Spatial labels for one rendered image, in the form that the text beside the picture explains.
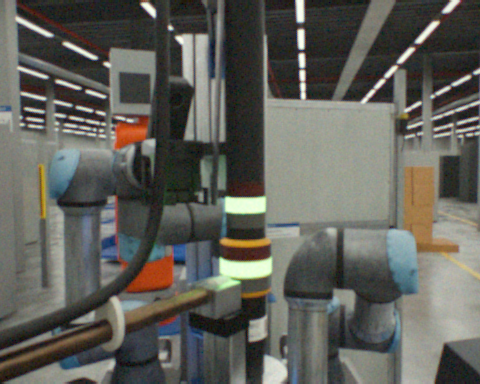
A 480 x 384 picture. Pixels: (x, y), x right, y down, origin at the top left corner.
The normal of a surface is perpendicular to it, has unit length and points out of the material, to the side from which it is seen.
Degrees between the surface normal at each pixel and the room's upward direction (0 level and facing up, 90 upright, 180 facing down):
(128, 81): 90
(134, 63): 90
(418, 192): 90
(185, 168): 90
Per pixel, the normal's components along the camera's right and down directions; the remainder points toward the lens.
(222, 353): -0.62, 0.04
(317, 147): 0.29, 0.06
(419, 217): -0.16, 0.05
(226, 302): 0.78, 0.03
